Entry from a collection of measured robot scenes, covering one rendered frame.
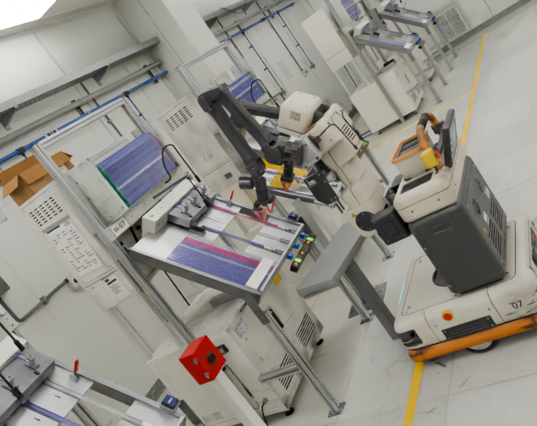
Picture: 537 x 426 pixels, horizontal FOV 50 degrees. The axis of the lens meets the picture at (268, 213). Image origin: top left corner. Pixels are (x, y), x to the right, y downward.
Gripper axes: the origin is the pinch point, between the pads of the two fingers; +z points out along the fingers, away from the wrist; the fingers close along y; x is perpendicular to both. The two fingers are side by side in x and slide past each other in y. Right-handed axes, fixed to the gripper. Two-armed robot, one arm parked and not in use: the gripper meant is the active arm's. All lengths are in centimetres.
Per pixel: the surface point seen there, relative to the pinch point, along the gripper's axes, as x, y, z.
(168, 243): -45, 63, 14
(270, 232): -0.6, 27.7, 14.2
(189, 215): -43, 42, 6
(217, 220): -30.6, 30.5, 12.3
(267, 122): -41, -103, -3
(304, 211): 11.2, -8.5, 16.0
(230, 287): -5, 81, 19
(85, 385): -35, 159, 21
